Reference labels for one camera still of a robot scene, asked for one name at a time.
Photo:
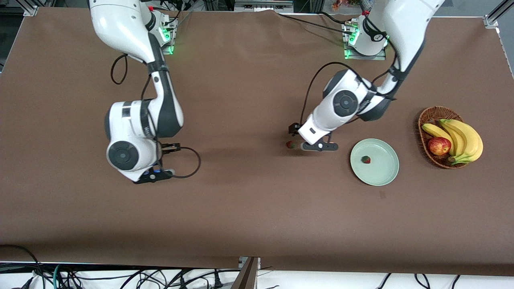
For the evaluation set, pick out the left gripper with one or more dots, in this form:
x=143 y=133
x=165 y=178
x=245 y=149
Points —
x=294 y=129

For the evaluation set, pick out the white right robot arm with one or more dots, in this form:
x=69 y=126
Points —
x=120 y=24

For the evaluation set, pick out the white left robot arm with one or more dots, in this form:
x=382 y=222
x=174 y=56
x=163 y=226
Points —
x=405 y=24

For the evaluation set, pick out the pale green round plate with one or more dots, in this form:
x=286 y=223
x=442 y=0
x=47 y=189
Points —
x=381 y=168

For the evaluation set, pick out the brown table cover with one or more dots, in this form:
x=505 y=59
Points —
x=241 y=120

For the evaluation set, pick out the grey metal background box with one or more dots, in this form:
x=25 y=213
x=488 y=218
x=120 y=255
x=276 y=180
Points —
x=263 y=5

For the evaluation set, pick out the brown wicker basket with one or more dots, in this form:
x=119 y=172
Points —
x=431 y=118

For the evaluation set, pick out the red apple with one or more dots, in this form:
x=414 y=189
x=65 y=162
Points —
x=439 y=146

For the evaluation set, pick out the yellow banana bunch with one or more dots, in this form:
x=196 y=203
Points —
x=468 y=140

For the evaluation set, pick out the aluminium frame corner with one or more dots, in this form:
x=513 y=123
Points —
x=496 y=14
x=31 y=11

